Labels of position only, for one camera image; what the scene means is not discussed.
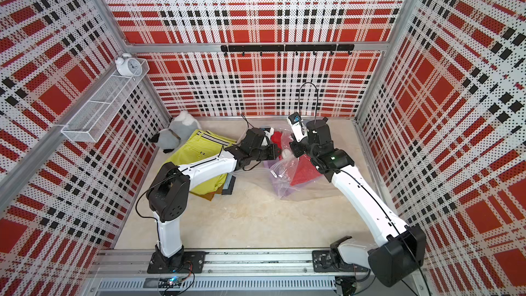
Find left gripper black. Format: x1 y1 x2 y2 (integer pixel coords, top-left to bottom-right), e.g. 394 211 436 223
251 143 282 160

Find clear plastic vacuum bag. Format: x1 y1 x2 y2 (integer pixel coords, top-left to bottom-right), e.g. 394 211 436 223
236 127 342 201

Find dark grey trousers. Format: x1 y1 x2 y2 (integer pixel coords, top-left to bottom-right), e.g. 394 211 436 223
221 174 236 195

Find yellow garment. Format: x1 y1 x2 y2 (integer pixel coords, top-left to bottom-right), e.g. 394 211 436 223
165 130 236 197

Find brown garment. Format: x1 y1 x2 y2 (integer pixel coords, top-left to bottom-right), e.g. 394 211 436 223
199 187 223 201

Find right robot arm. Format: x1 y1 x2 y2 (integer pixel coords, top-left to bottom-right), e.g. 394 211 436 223
288 112 427 287

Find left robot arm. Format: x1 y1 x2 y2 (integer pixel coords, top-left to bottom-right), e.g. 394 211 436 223
146 127 281 267

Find white vacuum bag valve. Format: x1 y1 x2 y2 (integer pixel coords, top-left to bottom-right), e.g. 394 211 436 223
280 149 293 160

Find purple folded garment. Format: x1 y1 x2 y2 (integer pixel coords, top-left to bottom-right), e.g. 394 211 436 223
264 158 299 199

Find grey white plush toy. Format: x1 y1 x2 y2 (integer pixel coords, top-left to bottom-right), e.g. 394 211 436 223
149 110 201 153

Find white alarm clock on shelf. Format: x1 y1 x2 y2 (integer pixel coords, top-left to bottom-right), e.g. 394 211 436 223
115 53 143 77

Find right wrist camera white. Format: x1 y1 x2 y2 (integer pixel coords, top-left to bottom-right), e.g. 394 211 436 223
288 112 308 143

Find black wall hook rail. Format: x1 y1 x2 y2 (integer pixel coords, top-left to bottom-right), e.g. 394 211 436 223
220 43 356 53

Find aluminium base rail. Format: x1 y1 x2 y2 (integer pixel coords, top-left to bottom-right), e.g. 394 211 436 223
82 248 430 295

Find white wire mesh shelf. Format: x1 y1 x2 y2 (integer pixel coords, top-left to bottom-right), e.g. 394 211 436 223
61 58 149 143

